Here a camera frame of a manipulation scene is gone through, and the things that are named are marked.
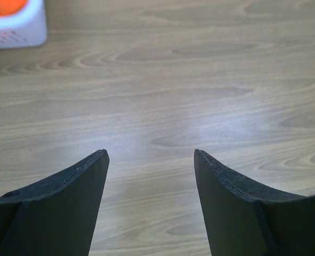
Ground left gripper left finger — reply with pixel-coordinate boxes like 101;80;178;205
0;150;109;255

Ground white plastic basket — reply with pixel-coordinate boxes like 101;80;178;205
0;1;47;50

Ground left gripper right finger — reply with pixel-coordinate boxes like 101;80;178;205
194;150;315;255

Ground orange t-shirt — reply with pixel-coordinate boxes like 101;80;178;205
0;0;27;17

